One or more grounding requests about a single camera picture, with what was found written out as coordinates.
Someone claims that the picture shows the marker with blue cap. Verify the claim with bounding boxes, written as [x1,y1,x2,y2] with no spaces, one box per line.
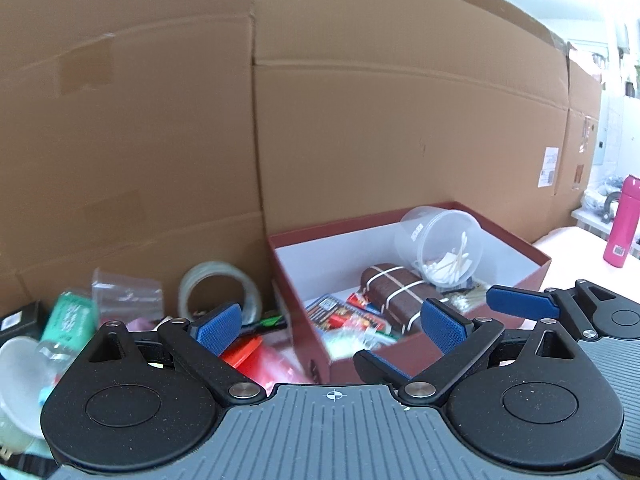
[240,314,288,336]

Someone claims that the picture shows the clear packing tape roll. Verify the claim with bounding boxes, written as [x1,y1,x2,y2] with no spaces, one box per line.
[177,261,262,325]

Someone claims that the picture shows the clear container with swabs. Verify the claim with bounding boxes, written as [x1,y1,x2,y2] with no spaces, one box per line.
[395,206,484,289]

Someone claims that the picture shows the brown plaid wrapped case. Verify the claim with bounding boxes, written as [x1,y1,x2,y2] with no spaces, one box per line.
[360,263,442,336]

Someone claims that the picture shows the colourful card packet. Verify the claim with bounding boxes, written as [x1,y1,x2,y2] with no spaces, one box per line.
[305,295,392,335]

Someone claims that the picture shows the pink thermos bottle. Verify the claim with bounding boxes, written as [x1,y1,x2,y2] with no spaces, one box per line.
[603,174,640,268]

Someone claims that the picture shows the black small box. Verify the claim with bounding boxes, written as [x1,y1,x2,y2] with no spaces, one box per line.
[0,300,49,344]

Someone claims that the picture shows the white shipping label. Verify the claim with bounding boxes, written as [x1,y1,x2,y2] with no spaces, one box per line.
[537,146,560,188]

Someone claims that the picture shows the plastic bottle blue cap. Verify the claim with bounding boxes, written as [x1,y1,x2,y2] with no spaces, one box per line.
[37,289,98,408]

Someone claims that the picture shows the zip bags pack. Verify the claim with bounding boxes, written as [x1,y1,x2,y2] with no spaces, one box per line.
[238,346,311,392]

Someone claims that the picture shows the dark red storage box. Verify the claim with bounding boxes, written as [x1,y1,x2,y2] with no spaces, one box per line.
[268,202,551,384]

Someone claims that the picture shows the pink small tape piece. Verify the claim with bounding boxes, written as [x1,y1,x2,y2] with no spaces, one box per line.
[126,318,160,333]

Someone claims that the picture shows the clear plastic cup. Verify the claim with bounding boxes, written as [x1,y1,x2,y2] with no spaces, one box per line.
[91,269,165,324]

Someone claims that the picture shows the orange plastic comb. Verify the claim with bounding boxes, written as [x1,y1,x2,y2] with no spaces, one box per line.
[220,335,262,368]

